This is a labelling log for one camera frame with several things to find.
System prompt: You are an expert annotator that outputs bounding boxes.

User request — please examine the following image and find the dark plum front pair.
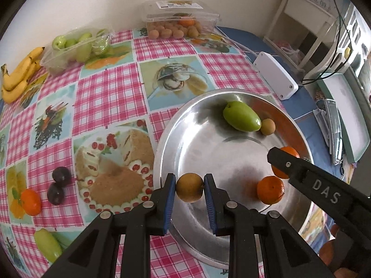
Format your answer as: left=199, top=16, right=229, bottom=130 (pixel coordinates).
left=47, top=183, right=65, bottom=205

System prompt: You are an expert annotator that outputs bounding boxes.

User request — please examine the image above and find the white plastic box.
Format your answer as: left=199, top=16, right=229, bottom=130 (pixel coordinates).
left=253, top=51, right=299, bottom=101

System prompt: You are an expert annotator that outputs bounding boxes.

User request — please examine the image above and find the green framed white board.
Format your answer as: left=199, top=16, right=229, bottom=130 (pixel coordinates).
left=318, top=73, right=370, bottom=163

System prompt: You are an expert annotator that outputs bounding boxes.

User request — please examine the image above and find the banana bunch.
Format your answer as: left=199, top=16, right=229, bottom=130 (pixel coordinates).
left=1, top=47, right=45, bottom=104

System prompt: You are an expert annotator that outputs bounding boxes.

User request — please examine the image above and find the dark plum pair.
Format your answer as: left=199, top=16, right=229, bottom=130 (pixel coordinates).
left=47, top=183, right=65, bottom=205
left=52, top=166, right=72, bottom=187

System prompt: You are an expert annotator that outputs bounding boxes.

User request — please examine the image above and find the small green mango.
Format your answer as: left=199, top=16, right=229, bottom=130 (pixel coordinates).
left=223, top=101, right=262, bottom=133

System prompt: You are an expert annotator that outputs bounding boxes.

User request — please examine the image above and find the pink checkered tablecloth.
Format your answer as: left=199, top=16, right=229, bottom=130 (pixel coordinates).
left=1, top=28, right=275, bottom=277

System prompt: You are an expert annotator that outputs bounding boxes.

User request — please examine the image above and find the white shelf unit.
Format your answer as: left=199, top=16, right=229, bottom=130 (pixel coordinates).
left=263, top=0, right=360, bottom=77

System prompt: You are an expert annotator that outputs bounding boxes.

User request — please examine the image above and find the large green mango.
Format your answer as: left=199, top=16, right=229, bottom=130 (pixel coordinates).
left=34, top=228, right=62, bottom=263

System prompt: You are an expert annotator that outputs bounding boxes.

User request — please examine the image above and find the orange mandarin with stem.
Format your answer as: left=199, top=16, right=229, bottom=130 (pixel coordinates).
left=256, top=176, right=285, bottom=205

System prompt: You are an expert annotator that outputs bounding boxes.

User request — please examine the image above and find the clear bag of green fruits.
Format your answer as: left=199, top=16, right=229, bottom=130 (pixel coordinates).
left=41, top=27, right=113, bottom=76

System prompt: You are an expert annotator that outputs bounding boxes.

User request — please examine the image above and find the brown longan fruit large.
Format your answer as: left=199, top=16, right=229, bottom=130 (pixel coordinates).
left=176, top=173, right=204, bottom=203

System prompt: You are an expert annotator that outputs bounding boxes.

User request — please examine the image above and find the person right hand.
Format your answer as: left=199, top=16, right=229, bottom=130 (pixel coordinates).
left=318, top=224, right=358, bottom=278

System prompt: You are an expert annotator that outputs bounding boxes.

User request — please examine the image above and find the small brown longan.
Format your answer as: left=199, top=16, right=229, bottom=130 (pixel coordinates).
left=260, top=118, right=276, bottom=136

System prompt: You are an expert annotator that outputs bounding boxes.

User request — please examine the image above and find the dark plum back pair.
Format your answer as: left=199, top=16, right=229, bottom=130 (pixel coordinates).
left=52, top=166, right=72, bottom=187

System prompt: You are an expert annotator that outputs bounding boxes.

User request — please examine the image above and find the large metal bowl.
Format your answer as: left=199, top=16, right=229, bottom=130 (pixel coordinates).
left=154, top=89, right=313, bottom=269

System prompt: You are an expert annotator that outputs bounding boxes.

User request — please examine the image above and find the clear plastic longan box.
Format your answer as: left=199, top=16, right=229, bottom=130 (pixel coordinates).
left=141, top=0, right=220, bottom=40

